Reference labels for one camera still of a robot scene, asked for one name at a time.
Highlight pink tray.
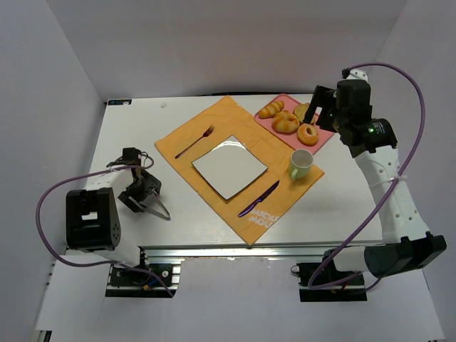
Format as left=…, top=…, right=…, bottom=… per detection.
left=254, top=94, right=334, bottom=155

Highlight purple knife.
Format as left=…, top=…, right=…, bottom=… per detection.
left=238, top=180, right=280, bottom=217

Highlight light green mug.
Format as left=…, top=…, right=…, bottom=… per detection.
left=289, top=149, right=314, bottom=181

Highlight round knotted bread bun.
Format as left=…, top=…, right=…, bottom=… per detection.
left=271, top=110, right=300, bottom=133

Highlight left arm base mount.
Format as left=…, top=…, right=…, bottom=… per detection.
left=105, top=249, right=182, bottom=299

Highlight left blue table label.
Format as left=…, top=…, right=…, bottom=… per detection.
left=107, top=99, right=132, bottom=105

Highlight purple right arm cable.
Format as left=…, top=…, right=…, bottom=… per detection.
left=307, top=62, right=425, bottom=291

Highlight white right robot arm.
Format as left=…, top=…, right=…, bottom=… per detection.
left=304, top=66, right=447, bottom=290

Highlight sliced brown bread piece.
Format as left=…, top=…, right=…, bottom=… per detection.
left=293, top=103, right=310, bottom=123

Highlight white square plate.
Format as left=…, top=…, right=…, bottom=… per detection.
left=192, top=135, right=268, bottom=200

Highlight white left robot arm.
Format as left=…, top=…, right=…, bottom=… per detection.
left=66, top=147, right=170, bottom=269

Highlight sugared orange donut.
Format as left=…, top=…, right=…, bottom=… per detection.
left=296, top=123, right=319, bottom=146

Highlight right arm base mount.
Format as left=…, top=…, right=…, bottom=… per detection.
left=290, top=248, right=368, bottom=304

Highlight long striped bread roll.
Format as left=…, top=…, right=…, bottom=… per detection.
left=258, top=100, right=284, bottom=119

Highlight orange placemat cloth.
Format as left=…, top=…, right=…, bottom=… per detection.
left=154, top=95, right=323, bottom=246

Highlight metal tongs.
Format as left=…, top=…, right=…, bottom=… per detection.
left=132, top=192, right=171, bottom=221

